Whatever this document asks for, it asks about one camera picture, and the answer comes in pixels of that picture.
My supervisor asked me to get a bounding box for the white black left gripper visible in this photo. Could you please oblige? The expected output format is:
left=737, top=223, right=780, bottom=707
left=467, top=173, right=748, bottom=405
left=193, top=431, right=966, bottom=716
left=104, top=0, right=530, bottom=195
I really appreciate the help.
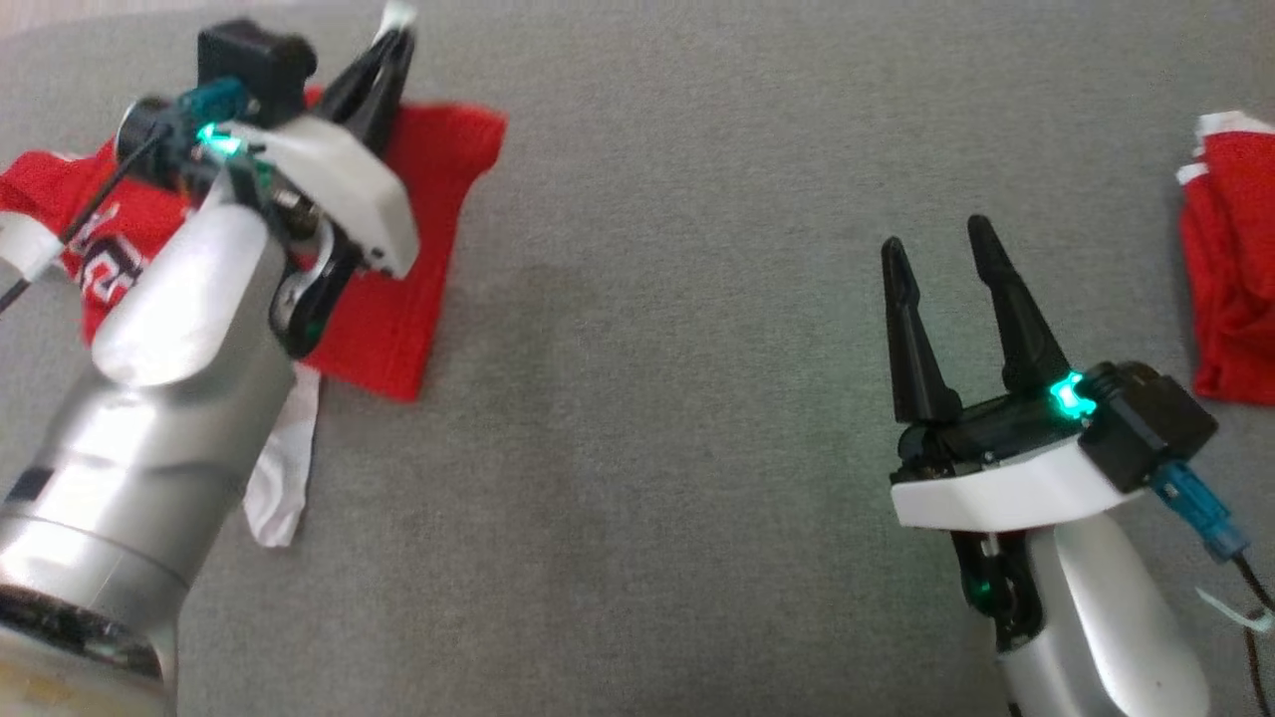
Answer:
left=118, top=28, right=420, bottom=281

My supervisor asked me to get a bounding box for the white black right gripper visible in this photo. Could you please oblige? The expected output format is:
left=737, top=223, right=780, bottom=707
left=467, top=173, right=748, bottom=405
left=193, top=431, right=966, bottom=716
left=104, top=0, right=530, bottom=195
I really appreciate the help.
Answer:
left=881, top=214, right=1139, bottom=533

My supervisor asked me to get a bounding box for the red and white garment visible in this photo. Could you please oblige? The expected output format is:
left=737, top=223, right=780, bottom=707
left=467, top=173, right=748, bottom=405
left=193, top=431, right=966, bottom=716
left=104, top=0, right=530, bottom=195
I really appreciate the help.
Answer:
left=0, top=0, right=510, bottom=550

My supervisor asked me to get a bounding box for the red cloth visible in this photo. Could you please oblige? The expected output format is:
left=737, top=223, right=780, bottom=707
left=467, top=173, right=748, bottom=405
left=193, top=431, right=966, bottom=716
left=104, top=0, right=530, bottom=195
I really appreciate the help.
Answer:
left=1175, top=110, right=1275, bottom=407

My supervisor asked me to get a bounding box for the white zip tie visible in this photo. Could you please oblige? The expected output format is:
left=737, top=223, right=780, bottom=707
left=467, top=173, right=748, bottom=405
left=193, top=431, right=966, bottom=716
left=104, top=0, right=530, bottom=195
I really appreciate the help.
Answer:
left=1194, top=587, right=1275, bottom=636

